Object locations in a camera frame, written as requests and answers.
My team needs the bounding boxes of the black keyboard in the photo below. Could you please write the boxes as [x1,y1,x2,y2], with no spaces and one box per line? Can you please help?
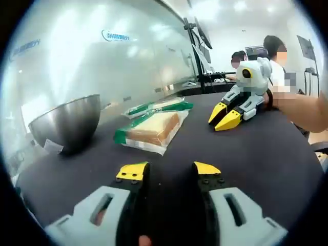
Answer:
[203,71,232,78]

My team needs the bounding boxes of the black monitor on pole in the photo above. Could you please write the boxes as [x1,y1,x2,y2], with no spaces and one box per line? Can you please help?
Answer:
[296,35,320,96]

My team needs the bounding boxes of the steel bowl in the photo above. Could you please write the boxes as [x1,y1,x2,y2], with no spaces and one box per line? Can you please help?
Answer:
[28,94,102,156]

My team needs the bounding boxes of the dark laptop screen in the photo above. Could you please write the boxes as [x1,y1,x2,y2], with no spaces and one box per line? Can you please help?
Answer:
[244,46,268,61]

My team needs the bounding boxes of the black computer monitor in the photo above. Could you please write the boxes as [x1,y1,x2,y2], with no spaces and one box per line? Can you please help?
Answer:
[192,43,212,65]
[193,16,213,50]

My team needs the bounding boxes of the black table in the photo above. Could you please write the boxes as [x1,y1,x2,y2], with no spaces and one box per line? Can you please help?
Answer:
[15,91,325,246]

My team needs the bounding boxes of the packaged bread slices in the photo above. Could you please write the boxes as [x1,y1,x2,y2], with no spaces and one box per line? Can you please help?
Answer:
[124,97,194,120]
[113,110,187,156]

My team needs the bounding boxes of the black monitor stand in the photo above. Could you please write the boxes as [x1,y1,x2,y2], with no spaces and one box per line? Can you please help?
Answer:
[183,17,209,94]

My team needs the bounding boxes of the person's left hand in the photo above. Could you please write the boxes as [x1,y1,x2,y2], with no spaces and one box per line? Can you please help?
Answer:
[138,234,153,246]

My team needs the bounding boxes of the black desk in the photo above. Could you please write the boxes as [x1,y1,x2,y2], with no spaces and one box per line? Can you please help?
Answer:
[179,81,238,97]

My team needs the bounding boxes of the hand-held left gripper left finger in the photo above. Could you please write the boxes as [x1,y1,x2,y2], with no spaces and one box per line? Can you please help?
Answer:
[45,161,154,246]

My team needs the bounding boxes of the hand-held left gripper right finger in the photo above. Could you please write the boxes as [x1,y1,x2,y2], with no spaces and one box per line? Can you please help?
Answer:
[192,161,289,246]

